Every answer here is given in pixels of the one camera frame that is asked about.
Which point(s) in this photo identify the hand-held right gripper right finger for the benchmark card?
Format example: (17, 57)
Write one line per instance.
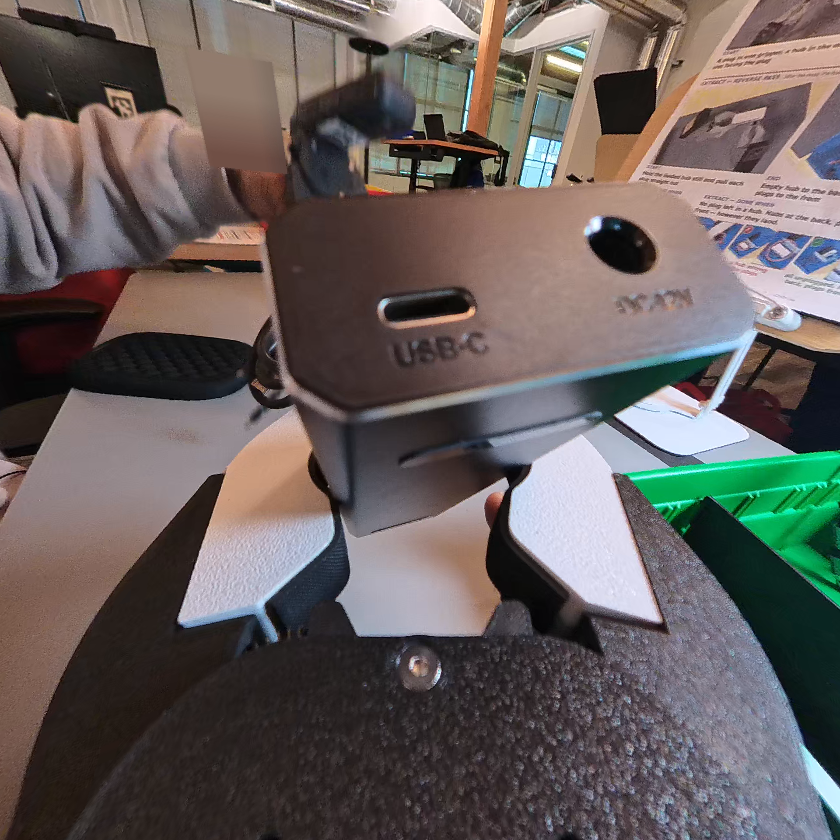
(577, 538)

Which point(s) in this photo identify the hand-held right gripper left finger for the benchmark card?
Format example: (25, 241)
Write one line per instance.
(262, 544)

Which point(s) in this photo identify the long black usb hub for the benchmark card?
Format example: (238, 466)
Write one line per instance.
(492, 262)

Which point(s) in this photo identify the person's left forearm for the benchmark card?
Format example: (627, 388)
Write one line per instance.
(98, 197)

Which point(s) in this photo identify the person's right hand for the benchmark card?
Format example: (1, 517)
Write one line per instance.
(494, 510)

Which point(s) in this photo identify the person's left hand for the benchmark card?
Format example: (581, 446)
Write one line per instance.
(262, 193)

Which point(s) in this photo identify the wooden standing desk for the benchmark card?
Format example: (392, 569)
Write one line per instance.
(446, 145)

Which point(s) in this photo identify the green plastic bin, black divider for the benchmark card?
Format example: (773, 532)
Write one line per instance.
(754, 623)

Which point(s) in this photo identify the black equipment case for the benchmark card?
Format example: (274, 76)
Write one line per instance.
(65, 72)

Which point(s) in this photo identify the black monitor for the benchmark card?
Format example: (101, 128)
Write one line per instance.
(623, 98)

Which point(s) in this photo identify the red bag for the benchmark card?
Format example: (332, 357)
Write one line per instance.
(65, 328)

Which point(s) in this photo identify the printed instruction sheet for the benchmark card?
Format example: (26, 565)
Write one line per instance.
(754, 164)

